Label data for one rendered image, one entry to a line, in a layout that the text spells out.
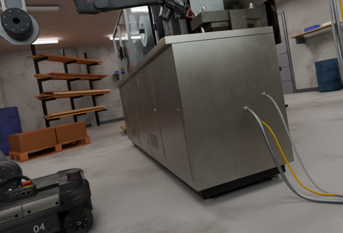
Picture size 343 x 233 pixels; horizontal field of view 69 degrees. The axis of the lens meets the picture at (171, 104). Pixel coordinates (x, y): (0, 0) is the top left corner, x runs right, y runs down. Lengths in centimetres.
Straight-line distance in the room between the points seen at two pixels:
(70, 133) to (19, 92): 532
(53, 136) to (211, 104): 365
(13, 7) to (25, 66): 838
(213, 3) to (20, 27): 113
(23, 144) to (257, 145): 375
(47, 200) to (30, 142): 326
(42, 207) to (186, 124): 77
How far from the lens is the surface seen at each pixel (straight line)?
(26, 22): 158
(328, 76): 763
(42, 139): 460
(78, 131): 482
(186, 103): 126
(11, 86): 990
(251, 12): 162
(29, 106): 980
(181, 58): 127
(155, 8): 196
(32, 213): 136
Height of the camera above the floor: 60
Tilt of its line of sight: 2 degrees down
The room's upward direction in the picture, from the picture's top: 10 degrees counter-clockwise
